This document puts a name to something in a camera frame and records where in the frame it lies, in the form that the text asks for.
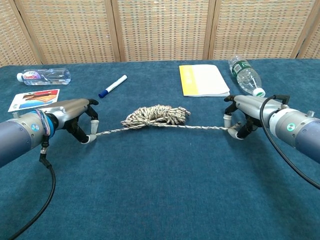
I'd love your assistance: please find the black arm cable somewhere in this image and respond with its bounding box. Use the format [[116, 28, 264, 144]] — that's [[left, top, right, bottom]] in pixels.
[[7, 136, 56, 240], [259, 94, 320, 190]]

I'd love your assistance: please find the woven bamboo screen panel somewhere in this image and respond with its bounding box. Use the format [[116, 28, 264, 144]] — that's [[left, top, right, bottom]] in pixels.
[[104, 0, 221, 63], [292, 7, 320, 60], [14, 0, 126, 65], [203, 0, 320, 61], [0, 0, 42, 68]]

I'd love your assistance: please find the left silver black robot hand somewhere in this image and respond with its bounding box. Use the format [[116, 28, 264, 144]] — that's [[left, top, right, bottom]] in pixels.
[[37, 98, 100, 145]]

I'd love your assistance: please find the clear bottle with red label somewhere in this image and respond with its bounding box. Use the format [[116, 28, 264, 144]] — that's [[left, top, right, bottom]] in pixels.
[[16, 67, 72, 86]]

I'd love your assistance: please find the blue felt table cover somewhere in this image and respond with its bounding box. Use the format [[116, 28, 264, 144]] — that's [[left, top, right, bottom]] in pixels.
[[0, 58, 320, 240]]

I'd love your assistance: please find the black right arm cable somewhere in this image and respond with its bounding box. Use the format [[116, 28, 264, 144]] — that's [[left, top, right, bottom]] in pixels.
[[259, 94, 320, 190]]

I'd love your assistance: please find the white marker with blue cap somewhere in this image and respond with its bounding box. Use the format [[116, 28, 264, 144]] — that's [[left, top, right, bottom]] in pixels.
[[98, 74, 128, 99]]

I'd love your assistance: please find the multicoloured wire band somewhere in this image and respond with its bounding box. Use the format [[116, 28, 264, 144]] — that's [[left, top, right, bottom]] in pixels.
[[34, 108, 52, 137]]

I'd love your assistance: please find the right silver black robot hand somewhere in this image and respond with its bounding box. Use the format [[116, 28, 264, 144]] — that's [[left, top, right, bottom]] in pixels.
[[223, 94, 289, 140]]

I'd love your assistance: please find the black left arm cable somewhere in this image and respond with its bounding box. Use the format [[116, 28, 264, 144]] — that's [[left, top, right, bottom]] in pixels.
[[7, 136, 56, 240]]

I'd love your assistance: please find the clear bottle with green label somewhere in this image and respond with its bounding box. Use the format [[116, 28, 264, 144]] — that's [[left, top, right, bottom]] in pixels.
[[228, 54, 266, 99]]

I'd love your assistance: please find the illustrated picture card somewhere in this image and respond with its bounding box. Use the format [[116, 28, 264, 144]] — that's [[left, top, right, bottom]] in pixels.
[[7, 88, 61, 113]]

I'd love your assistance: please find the yellow and white booklet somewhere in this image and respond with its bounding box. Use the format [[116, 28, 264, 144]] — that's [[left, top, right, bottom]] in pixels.
[[178, 64, 231, 98]]

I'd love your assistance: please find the beige braided rope bundle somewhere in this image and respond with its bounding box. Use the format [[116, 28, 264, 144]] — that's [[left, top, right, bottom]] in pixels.
[[94, 104, 243, 138]]

